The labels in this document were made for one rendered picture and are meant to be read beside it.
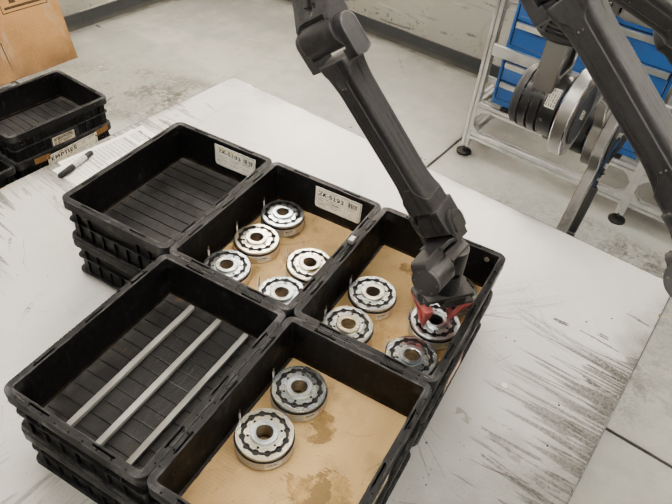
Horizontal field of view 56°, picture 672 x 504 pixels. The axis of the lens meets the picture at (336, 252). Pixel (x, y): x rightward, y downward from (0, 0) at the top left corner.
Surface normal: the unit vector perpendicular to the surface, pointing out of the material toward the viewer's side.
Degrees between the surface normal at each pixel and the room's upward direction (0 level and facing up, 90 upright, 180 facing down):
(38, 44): 72
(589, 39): 87
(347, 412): 0
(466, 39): 90
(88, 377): 0
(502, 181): 0
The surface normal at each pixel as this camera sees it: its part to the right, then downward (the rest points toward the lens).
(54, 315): 0.08, -0.73
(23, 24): 0.78, 0.25
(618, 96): -0.64, 0.44
